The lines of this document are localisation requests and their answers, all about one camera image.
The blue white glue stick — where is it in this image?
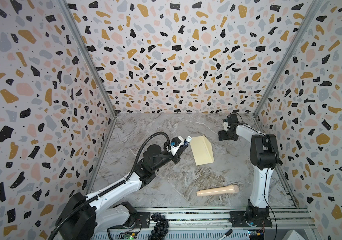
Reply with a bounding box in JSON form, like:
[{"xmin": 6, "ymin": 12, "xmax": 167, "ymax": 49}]
[{"xmin": 182, "ymin": 136, "xmax": 192, "ymax": 147}]

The cream paper envelope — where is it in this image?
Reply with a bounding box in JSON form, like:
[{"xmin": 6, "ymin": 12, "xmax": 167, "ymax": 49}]
[{"xmin": 190, "ymin": 136, "xmax": 214, "ymax": 166}]

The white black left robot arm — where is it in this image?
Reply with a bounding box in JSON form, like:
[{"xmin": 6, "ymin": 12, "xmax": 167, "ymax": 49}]
[{"xmin": 49, "ymin": 138, "xmax": 189, "ymax": 240}]

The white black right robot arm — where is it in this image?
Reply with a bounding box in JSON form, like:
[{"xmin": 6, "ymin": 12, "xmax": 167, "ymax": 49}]
[{"xmin": 218, "ymin": 113, "xmax": 280, "ymax": 228}]

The beige toy microphone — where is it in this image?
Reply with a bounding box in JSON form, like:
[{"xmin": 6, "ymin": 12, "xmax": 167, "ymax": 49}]
[{"xmin": 196, "ymin": 185, "xmax": 240, "ymax": 197}]

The black bead cluster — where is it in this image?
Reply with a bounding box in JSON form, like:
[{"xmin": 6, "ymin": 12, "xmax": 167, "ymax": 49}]
[{"xmin": 147, "ymin": 213, "xmax": 169, "ymax": 240}]

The black marker pen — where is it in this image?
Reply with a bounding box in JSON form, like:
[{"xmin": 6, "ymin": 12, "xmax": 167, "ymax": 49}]
[{"xmin": 217, "ymin": 229, "xmax": 233, "ymax": 240}]

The black corrugated cable conduit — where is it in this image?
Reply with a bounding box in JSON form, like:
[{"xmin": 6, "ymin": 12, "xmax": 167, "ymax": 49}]
[{"xmin": 47, "ymin": 131, "xmax": 171, "ymax": 240}]

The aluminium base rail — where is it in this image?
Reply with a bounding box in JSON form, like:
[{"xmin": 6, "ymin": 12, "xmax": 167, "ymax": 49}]
[{"xmin": 92, "ymin": 206, "xmax": 316, "ymax": 240}]

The aluminium corner post left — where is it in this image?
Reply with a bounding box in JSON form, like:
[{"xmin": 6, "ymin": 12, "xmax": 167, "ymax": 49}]
[{"xmin": 55, "ymin": 0, "xmax": 117, "ymax": 118}]

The aluminium corner post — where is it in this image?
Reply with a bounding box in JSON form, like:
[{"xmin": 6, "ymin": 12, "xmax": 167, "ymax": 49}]
[
  {"xmin": 55, "ymin": 0, "xmax": 117, "ymax": 118},
  {"xmin": 253, "ymin": 0, "xmax": 322, "ymax": 119}
]

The aluminium corner post right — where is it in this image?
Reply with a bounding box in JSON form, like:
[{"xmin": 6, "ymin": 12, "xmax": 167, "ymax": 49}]
[{"xmin": 253, "ymin": 0, "xmax": 322, "ymax": 119}]

